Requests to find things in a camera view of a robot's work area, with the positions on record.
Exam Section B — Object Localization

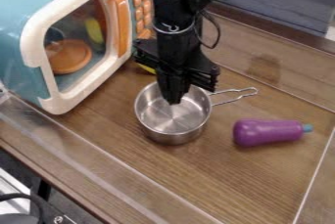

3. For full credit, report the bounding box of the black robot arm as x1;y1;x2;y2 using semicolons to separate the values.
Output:
134;0;219;105

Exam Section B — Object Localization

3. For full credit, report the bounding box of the orange microwave turntable plate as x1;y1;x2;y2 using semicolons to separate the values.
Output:
45;39;91;74

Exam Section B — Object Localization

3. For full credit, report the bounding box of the yellow toy banana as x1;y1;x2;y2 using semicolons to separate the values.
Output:
139;64;155;74

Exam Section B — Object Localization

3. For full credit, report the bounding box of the black cable bottom left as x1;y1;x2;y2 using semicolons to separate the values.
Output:
0;193;47;224

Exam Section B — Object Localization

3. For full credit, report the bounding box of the purple toy eggplant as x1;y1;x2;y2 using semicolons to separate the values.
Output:
233;119;313;147

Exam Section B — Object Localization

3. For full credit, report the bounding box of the silver pot with handle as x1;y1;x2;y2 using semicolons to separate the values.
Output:
134;82;257;146

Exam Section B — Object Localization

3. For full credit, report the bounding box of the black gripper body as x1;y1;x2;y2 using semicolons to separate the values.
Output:
134;39;219;92

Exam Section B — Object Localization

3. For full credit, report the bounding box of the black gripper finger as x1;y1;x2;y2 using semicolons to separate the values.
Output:
173;70;191;104
156;67;175;103

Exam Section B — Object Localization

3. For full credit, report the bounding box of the blue toy microwave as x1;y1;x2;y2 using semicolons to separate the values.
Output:
0;0;152;114

